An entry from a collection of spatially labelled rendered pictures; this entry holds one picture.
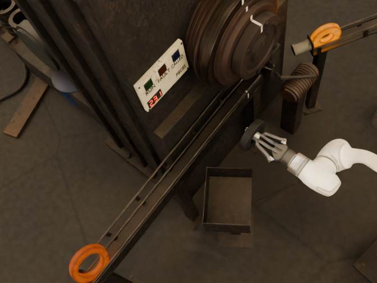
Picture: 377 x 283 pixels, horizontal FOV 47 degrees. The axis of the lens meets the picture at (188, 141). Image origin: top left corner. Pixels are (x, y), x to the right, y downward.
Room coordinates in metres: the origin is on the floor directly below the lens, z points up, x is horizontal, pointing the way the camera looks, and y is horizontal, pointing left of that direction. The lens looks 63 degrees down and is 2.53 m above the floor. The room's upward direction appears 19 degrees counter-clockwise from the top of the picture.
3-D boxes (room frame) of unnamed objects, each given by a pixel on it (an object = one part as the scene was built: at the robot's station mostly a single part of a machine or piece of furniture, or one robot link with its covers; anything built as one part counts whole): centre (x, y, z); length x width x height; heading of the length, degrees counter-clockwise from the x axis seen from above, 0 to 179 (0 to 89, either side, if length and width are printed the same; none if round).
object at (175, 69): (1.01, 0.01, 1.15); 0.26 x 0.02 x 0.18; 123
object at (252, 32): (1.02, -0.39, 1.11); 0.28 x 0.06 x 0.28; 123
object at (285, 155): (0.66, -0.36, 0.84); 0.09 x 0.08 x 0.07; 33
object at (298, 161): (0.60, -0.40, 0.83); 0.09 x 0.06 x 0.09; 123
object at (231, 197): (0.61, -0.08, 0.36); 0.26 x 0.20 x 0.72; 158
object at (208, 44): (1.10, -0.33, 1.11); 0.47 x 0.06 x 0.47; 123
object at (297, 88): (1.17, -0.68, 0.27); 0.22 x 0.13 x 0.53; 123
